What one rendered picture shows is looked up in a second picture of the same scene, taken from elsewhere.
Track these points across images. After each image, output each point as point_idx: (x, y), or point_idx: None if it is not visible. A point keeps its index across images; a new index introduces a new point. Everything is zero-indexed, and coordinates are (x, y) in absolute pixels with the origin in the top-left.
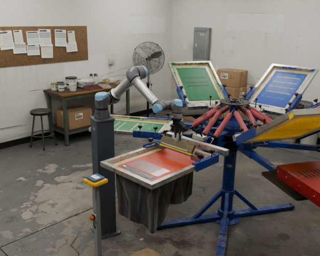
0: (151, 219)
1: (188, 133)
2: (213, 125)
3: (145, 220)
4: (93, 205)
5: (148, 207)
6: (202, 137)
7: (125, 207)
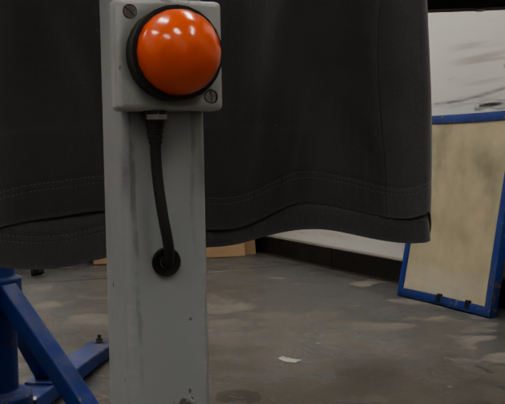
0: (416, 103)
1: None
2: None
3: (315, 175)
4: None
5: (370, 10)
6: None
7: (53, 147)
